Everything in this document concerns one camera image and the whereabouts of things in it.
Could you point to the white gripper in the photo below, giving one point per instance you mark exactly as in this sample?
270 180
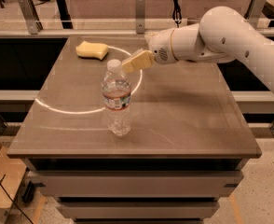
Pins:
160 46

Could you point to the yellow sponge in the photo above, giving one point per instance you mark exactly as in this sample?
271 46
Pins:
92 50

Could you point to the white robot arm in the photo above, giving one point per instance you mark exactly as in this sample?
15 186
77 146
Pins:
221 36

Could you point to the clear plastic water bottle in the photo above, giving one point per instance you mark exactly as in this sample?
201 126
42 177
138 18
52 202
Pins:
116 90

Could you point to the grey drawer cabinet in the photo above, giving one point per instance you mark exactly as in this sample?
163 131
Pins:
118 197

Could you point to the cardboard box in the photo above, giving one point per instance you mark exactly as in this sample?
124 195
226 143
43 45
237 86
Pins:
12 172

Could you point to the middle metal rail bracket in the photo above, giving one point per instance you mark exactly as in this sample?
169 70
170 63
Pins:
140 16

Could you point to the metal rail bracket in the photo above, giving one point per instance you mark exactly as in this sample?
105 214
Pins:
140 16
254 12
29 13

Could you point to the left metal rail bracket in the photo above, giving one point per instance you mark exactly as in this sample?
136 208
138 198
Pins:
29 13

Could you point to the right metal rail bracket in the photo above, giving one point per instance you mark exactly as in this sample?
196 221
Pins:
254 12

